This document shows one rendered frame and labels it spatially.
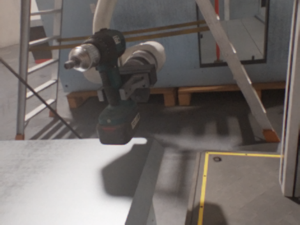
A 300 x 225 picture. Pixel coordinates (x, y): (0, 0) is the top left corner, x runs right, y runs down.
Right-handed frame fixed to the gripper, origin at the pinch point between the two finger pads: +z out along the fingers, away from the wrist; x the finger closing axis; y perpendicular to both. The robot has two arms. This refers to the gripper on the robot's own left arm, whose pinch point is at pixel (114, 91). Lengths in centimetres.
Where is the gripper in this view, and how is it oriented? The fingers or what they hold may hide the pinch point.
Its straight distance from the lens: 54.5
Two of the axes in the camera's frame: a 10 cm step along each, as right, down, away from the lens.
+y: -1.5, -9.1, -3.9
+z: -2.6, 4.2, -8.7
